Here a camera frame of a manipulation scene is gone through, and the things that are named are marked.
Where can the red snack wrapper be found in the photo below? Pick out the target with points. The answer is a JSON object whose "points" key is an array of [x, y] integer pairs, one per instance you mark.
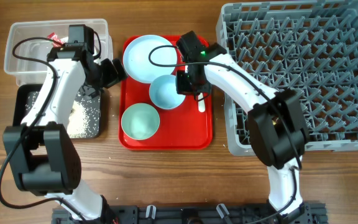
{"points": [[55, 39]]}

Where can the light blue plate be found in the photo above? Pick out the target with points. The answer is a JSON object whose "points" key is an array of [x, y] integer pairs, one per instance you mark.
{"points": [[136, 58]]}

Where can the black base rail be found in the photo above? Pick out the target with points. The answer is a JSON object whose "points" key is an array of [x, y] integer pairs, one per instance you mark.
{"points": [[311, 213]]}

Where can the green bowl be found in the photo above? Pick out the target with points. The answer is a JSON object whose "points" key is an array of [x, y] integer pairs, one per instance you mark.
{"points": [[140, 121]]}

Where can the red serving tray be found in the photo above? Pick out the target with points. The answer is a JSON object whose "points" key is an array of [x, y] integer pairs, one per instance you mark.
{"points": [[181, 128]]}

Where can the black waste tray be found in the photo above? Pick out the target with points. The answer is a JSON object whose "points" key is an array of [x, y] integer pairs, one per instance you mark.
{"points": [[27, 95]]}

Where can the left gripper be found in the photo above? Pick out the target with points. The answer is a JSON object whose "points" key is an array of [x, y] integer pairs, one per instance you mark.
{"points": [[112, 77]]}

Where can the white plastic spoon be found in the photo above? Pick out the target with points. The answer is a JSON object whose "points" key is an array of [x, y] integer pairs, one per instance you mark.
{"points": [[201, 104]]}

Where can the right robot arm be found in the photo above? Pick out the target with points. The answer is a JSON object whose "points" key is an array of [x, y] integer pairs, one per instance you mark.
{"points": [[277, 127]]}

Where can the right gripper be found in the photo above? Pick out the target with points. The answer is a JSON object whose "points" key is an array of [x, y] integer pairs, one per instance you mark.
{"points": [[182, 88]]}

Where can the spilled white rice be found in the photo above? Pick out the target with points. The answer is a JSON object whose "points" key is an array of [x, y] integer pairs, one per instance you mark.
{"points": [[84, 119]]}

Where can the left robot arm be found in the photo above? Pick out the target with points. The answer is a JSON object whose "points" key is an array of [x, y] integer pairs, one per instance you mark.
{"points": [[39, 150]]}

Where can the white bowl with rice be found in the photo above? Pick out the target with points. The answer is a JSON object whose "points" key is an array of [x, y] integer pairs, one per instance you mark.
{"points": [[163, 93]]}

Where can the grey dishwasher rack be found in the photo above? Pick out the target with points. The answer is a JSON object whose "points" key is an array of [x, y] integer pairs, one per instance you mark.
{"points": [[307, 46]]}

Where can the clear plastic bin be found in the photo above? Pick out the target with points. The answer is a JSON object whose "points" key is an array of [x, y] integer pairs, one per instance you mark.
{"points": [[27, 72]]}

